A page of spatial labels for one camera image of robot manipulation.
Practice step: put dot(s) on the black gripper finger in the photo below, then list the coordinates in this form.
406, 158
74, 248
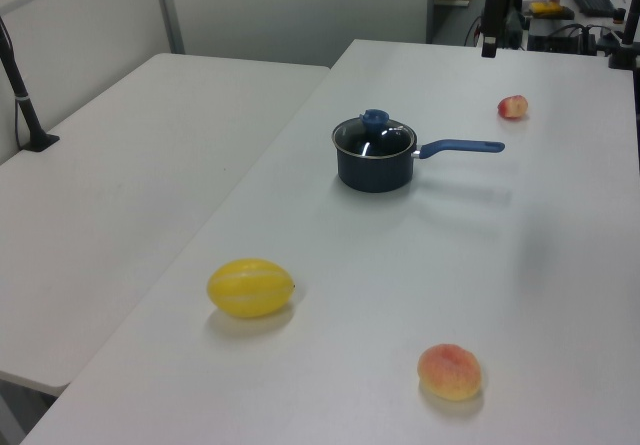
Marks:
515, 27
491, 20

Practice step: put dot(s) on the glass lid with blue knob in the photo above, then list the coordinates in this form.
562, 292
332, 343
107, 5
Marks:
375, 117

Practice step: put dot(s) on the yellow box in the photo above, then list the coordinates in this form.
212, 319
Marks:
545, 8

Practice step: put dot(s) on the black electronic device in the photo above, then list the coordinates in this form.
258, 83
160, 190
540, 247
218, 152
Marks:
560, 42

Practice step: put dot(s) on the dark blue saucepan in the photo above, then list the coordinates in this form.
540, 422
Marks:
372, 175

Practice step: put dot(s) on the orange toy peach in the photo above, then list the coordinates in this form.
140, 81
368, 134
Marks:
449, 372

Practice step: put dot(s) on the yellow striped toy melon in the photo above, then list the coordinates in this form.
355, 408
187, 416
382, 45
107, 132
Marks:
250, 287

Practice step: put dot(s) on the black camera stand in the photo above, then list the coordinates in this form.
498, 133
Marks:
622, 55

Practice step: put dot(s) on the grey partition post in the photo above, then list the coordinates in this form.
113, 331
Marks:
170, 10

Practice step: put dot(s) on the black camera stand pole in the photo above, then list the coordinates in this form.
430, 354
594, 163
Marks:
26, 110

